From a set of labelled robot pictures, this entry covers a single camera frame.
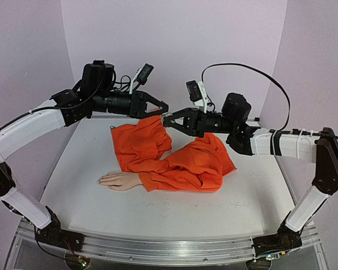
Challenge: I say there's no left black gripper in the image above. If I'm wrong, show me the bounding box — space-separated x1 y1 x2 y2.
94 89 172 119

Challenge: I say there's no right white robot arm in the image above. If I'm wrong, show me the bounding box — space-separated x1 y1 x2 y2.
162 93 338 232

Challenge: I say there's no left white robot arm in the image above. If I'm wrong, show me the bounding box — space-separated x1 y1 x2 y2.
0 60 168 246

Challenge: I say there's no orange cloth garment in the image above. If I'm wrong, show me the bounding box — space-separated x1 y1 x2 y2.
111 116 236 192

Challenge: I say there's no mannequin hand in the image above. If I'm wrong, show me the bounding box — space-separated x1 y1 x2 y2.
98 172 143 191

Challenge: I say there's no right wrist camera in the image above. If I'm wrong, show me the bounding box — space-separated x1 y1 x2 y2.
186 80 213 113

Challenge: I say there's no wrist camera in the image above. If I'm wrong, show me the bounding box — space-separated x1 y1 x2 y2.
129 64 154 94
186 80 213 113

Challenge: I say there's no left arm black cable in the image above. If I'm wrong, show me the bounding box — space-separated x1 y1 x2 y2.
114 74 132 92

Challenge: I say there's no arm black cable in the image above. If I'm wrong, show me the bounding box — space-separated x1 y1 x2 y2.
114 74 132 92
201 63 291 132

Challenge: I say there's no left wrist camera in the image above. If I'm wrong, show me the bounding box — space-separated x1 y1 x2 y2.
129 64 154 94

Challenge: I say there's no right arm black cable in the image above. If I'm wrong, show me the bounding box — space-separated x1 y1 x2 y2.
201 63 291 132

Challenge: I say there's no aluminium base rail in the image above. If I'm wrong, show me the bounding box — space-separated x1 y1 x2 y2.
5 219 328 269

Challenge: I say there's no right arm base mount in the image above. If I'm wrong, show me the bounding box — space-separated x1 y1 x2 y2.
252 215 304 258

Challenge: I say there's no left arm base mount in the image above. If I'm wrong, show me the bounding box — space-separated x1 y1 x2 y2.
35 213 85 252

